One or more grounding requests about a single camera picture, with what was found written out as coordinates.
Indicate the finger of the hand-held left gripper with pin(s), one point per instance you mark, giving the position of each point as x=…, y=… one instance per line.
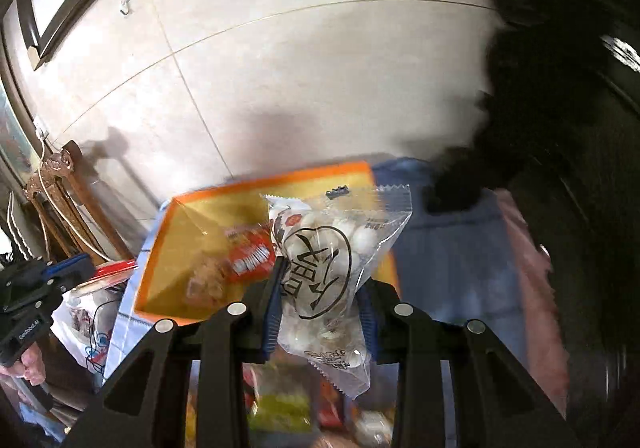
x=70, y=268

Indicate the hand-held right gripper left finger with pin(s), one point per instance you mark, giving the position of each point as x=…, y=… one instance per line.
x=272, y=315

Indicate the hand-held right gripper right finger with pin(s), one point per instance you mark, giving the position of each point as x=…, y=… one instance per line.
x=365, y=323

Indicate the red snack packet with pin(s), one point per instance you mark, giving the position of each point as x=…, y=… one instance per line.
x=250, y=253

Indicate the brown cookie packet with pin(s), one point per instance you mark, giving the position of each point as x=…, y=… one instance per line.
x=207, y=280

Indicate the clear bag of white candies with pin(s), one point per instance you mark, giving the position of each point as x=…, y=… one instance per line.
x=325, y=253

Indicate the orange cardboard box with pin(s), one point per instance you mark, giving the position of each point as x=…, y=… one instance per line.
x=185, y=233

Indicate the person's left hand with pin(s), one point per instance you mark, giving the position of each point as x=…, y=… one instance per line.
x=30, y=363

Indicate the red lid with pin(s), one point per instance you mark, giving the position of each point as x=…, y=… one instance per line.
x=112, y=270

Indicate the carved wooden chair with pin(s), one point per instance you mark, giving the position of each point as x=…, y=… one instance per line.
x=65, y=208

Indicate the white plastic bag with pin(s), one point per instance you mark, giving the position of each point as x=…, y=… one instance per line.
x=87, y=328

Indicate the blue denim cloth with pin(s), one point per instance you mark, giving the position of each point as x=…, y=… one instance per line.
x=450, y=268

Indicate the pink cloth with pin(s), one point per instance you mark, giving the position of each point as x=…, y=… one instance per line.
x=542, y=308

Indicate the dark carved wooden furniture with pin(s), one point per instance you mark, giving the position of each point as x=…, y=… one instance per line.
x=550, y=93

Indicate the white wall socket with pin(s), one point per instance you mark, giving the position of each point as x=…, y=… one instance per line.
x=40, y=128

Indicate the wall hook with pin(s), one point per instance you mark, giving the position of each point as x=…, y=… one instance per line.
x=125, y=6

